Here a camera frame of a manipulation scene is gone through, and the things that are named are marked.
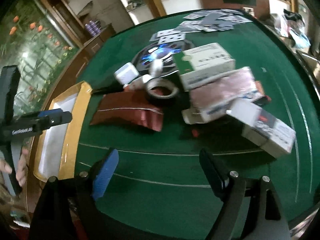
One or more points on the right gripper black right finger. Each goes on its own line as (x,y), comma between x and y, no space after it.
(215,172)

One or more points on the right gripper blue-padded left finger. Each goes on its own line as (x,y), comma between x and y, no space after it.
(103,173)

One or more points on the white and black medicine box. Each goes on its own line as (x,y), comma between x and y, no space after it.
(262,128)

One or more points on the dark red foil pouch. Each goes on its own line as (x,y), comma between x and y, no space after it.
(130,108)

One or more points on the white blue orange medicine box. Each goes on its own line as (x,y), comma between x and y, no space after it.
(193,116)

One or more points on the pink cotton pad pack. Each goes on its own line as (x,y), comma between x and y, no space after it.
(223,90)

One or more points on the white bottle with orange cap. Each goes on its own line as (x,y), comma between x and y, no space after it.
(137,84)

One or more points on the roll of adhesive tape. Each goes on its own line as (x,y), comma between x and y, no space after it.
(161,89)

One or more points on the white square plastic case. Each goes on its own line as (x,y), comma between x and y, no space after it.
(126,73)

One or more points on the green and white medicine box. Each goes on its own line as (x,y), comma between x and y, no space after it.
(198,65)

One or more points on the black marker with red cap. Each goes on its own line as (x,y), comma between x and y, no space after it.
(259,97)

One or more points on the person's left hand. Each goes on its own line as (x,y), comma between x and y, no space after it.
(21,167)

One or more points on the yellow cardboard storage box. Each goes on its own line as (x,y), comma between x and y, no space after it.
(57,146)

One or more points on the wooden cabinet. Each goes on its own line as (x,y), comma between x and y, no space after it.
(76,34)

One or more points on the purple bottles on cabinet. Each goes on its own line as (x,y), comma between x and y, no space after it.
(92,28)

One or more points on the round mahjong table centre console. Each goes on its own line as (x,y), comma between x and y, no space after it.
(164,52)

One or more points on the scattered playing cards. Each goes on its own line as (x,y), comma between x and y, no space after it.
(207,21)

